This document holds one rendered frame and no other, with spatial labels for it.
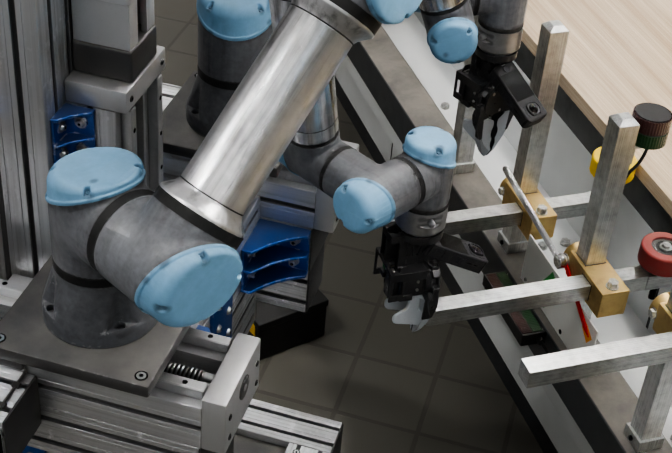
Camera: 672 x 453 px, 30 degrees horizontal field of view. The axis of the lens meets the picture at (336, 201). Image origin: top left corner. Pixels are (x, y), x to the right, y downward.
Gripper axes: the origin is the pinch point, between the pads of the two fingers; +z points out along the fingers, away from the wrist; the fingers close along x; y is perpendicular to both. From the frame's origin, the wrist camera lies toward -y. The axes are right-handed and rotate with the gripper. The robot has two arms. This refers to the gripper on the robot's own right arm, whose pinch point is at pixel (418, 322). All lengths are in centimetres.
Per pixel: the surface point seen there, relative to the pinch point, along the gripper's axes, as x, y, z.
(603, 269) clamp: -0.7, -31.9, -4.4
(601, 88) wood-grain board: -48, -55, -7
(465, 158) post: -53, -31, 9
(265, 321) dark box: -80, 0, 71
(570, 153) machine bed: -47, -51, 7
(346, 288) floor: -101, -27, 83
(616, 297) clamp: 5.1, -31.5, -3.3
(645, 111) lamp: -4.4, -35.0, -32.0
